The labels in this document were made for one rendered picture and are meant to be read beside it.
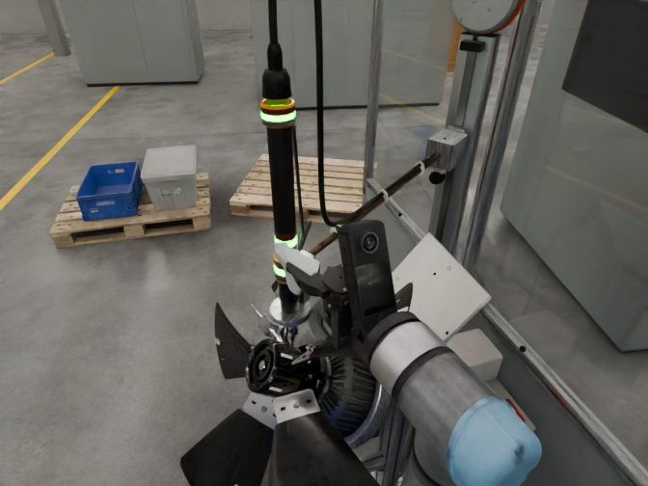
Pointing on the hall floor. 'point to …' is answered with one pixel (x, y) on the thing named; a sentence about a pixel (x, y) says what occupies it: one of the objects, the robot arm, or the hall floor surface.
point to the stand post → (391, 445)
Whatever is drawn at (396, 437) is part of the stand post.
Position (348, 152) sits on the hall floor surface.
